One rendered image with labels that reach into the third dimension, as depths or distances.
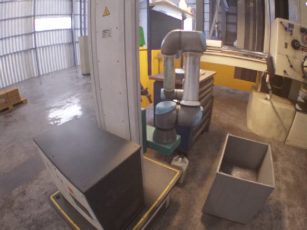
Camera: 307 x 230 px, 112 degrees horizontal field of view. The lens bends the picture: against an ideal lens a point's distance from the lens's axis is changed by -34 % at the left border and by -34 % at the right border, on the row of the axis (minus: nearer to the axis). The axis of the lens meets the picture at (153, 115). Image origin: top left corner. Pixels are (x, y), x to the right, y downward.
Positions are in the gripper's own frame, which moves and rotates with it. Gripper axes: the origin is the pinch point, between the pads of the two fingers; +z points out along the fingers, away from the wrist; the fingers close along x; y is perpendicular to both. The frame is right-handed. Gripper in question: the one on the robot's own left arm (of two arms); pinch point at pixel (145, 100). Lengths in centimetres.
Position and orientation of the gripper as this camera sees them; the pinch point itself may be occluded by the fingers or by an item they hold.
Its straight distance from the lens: 152.4
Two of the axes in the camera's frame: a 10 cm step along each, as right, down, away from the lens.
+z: 3.5, 7.2, 5.9
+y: 5.5, -6.7, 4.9
